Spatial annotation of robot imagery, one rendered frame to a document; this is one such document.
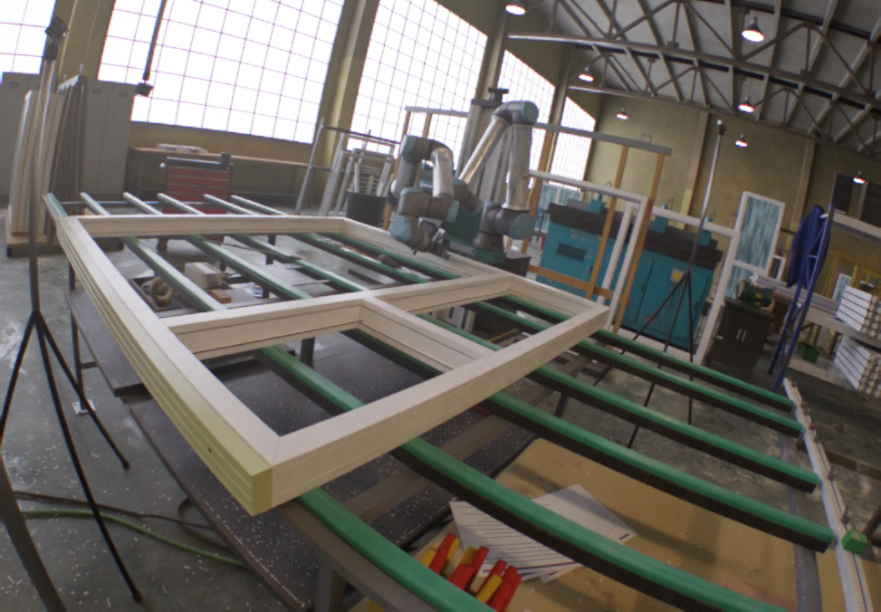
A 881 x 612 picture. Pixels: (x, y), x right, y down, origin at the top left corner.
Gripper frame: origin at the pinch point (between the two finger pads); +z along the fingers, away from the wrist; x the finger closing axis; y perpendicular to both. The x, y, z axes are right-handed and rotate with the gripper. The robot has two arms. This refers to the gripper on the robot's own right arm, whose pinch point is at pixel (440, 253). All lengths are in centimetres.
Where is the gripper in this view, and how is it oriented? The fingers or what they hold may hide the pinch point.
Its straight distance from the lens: 200.3
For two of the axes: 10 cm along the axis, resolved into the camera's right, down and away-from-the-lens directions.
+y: -3.9, 9.2, -0.6
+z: 4.7, 2.5, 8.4
